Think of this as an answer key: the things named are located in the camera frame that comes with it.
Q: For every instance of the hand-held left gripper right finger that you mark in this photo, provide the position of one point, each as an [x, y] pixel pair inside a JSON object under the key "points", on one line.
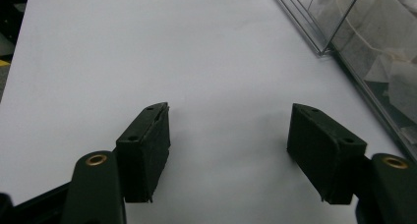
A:
{"points": [[324, 155]]}

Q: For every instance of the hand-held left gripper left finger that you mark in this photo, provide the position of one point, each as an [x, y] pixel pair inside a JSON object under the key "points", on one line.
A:
{"points": [[144, 158]]}

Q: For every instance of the clear acrylic storage box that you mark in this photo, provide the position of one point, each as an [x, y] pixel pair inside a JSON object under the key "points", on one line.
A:
{"points": [[370, 63]]}

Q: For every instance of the pile of white tea bags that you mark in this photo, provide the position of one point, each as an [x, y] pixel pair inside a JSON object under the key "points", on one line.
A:
{"points": [[390, 53]]}

